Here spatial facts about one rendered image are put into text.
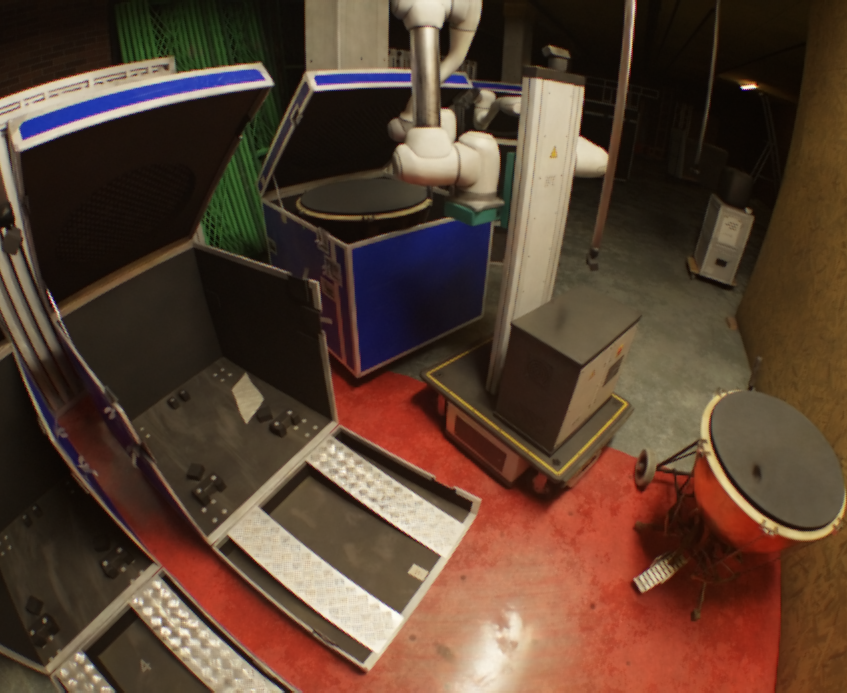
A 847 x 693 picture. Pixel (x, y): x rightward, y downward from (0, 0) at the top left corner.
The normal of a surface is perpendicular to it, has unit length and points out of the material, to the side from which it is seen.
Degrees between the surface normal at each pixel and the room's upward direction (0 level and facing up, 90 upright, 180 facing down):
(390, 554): 1
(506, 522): 0
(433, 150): 77
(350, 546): 1
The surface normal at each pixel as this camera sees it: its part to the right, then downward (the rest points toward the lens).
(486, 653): 0.02, -0.80
